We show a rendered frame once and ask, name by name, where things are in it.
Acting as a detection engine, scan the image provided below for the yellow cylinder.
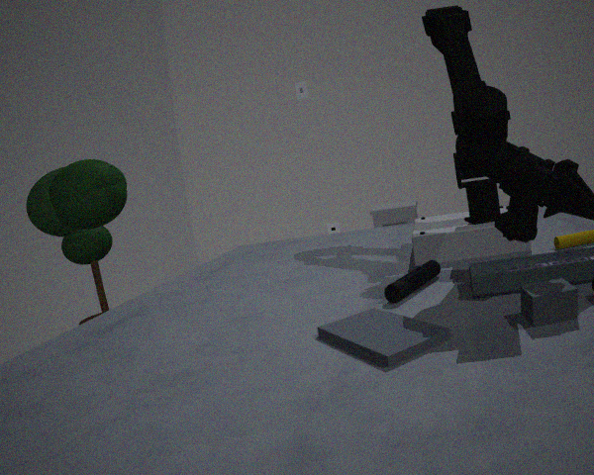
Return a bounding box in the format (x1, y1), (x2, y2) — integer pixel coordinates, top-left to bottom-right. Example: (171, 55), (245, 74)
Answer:
(553, 230), (594, 249)

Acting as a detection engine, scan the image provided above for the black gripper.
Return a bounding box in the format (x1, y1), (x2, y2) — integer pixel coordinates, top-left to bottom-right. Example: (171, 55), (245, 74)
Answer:
(495, 144), (594, 224)

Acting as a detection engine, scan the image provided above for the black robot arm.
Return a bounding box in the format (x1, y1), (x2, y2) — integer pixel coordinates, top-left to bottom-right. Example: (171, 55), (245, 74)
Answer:
(422, 5), (544, 242)

